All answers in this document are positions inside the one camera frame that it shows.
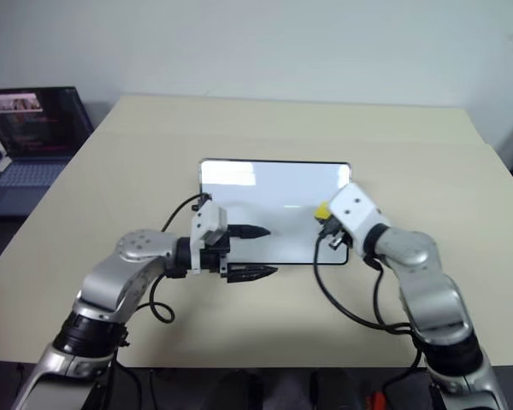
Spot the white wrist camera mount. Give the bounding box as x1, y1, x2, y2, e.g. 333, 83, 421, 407
189, 200, 229, 274
328, 183, 391, 258

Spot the small red object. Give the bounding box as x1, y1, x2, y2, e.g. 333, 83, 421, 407
366, 389, 388, 410

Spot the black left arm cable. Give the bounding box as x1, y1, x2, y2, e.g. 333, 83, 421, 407
146, 193, 214, 326

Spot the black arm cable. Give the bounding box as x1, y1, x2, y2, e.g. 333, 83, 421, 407
313, 231, 431, 396
146, 193, 214, 326

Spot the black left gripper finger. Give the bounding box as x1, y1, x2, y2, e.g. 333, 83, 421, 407
228, 223, 272, 239
224, 264, 280, 285

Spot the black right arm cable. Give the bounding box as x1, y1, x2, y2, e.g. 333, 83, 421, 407
313, 231, 431, 396

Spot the black-framed desktop whiteboard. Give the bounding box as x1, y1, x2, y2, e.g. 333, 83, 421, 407
191, 157, 352, 267

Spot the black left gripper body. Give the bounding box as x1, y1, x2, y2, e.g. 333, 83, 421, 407
199, 225, 233, 277

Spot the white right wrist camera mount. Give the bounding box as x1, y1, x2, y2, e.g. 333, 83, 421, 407
328, 183, 391, 258

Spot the open blue laptop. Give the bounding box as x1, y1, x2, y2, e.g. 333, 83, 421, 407
0, 85, 96, 220

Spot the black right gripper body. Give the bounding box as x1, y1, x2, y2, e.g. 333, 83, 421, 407
318, 217, 353, 254

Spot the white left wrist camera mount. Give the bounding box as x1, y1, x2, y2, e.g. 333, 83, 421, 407
189, 200, 229, 274

